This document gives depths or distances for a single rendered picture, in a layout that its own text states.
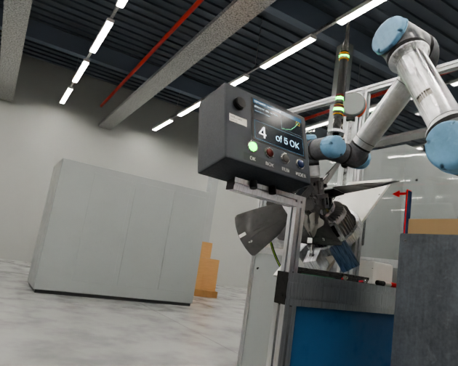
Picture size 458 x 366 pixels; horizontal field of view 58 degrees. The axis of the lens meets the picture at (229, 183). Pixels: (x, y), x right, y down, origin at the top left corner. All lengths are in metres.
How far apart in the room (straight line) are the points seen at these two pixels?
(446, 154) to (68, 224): 6.24
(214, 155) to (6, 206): 12.68
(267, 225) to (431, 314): 0.88
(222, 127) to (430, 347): 0.68
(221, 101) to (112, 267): 6.22
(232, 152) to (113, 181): 6.22
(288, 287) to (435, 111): 0.57
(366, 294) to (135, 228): 6.05
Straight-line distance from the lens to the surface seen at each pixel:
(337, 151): 1.42
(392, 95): 1.47
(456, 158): 1.07
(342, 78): 1.90
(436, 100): 1.18
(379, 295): 1.36
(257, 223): 1.81
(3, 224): 13.46
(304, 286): 1.10
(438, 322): 1.10
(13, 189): 13.51
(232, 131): 0.90
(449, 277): 1.09
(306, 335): 1.16
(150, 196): 7.21
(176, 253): 7.39
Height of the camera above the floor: 0.86
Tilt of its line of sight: 11 degrees up
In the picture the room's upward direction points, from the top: 9 degrees clockwise
